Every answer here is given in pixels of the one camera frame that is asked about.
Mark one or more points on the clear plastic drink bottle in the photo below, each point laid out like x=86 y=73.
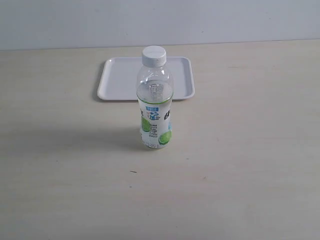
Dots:
x=155 y=90

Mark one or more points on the white bottle cap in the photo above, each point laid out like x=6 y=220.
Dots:
x=154 y=56

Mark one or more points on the white plastic tray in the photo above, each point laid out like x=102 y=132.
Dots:
x=119 y=77

